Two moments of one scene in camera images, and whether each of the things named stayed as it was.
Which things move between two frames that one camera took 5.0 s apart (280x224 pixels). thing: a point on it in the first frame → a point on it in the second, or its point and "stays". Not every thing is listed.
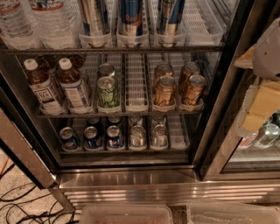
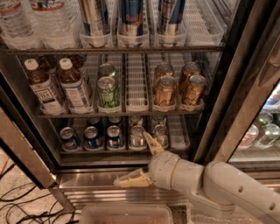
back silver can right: x=158 y=119 stays
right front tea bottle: x=72 y=86 stays
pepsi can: x=69 y=139 stays
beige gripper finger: x=246 y=60 → x=160 y=168
